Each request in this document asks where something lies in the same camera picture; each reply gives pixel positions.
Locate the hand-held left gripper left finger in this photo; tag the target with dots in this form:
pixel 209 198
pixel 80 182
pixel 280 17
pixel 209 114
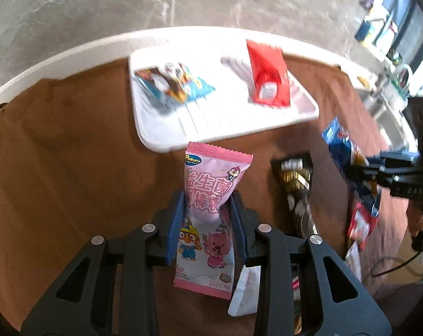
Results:
pixel 176 224

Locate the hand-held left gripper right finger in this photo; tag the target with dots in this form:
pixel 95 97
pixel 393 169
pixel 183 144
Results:
pixel 238 224

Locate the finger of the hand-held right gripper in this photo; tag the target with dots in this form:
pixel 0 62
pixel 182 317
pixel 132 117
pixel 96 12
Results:
pixel 369 175
pixel 390 157

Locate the blue red snack packet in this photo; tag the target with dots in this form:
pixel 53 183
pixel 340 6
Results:
pixel 337 140

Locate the pink cartoon snack packet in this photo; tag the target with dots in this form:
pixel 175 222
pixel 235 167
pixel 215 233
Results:
pixel 211 182

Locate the white ribbed tray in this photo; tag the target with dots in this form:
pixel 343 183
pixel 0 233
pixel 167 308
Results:
pixel 232 122

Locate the person's right hand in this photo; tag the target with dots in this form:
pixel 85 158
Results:
pixel 417 224

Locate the steel sink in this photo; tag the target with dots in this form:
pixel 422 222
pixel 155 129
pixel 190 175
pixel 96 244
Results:
pixel 390 126

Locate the chrome faucet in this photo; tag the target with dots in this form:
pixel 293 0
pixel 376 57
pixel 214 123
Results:
pixel 402 77

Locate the plain white snack packet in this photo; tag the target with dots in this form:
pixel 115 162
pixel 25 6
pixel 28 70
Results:
pixel 244 294

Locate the black gold snack packet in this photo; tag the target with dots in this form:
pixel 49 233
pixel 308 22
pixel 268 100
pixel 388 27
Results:
pixel 295 182

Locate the yellow sponge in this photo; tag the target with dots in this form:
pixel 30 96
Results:
pixel 362 82

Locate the white paper packet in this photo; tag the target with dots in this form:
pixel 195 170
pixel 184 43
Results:
pixel 353 262

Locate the blue white box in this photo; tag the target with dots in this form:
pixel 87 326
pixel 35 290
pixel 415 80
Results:
pixel 364 29

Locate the blue cartoon dog snack packet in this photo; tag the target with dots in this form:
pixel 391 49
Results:
pixel 176 84

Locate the dark window frame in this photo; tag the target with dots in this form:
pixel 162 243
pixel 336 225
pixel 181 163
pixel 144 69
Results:
pixel 411 17

